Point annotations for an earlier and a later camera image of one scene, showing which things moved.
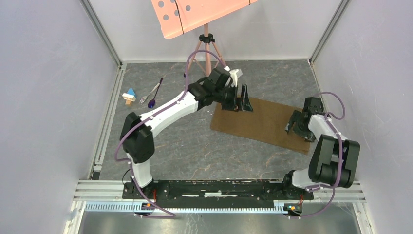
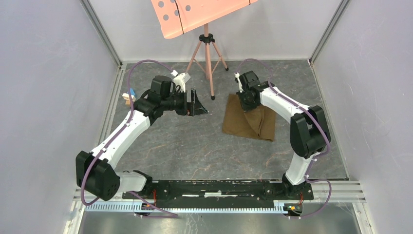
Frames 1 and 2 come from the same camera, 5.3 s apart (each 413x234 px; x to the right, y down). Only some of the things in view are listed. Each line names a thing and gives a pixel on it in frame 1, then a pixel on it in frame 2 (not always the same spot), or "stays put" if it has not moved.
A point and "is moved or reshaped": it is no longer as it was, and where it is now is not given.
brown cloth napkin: x=267 y=124 is moved or reshaped
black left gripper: x=244 y=103 → x=190 y=108
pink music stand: x=176 y=17 stays put
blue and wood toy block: x=129 y=97 stays put
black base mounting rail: x=178 y=195 stays put
